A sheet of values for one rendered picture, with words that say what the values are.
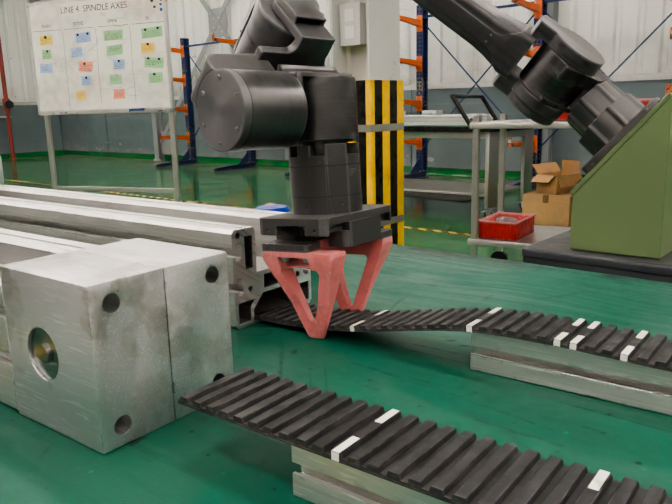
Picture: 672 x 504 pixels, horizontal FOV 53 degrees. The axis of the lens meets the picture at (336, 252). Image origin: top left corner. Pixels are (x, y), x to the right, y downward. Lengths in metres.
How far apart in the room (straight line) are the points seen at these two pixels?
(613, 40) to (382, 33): 4.84
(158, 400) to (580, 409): 0.25
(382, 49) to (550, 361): 3.50
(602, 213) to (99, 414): 0.65
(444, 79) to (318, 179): 8.87
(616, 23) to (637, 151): 7.60
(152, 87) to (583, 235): 5.55
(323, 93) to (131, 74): 5.86
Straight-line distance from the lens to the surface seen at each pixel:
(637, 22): 8.34
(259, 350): 0.53
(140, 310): 0.39
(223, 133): 0.48
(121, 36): 6.42
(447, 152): 9.31
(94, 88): 6.61
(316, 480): 0.33
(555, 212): 5.54
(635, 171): 0.86
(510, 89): 0.94
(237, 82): 0.46
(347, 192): 0.52
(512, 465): 0.30
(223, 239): 0.56
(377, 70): 3.85
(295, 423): 0.33
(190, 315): 0.41
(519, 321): 0.48
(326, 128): 0.52
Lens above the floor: 0.96
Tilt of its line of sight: 12 degrees down
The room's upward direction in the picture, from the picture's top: 1 degrees counter-clockwise
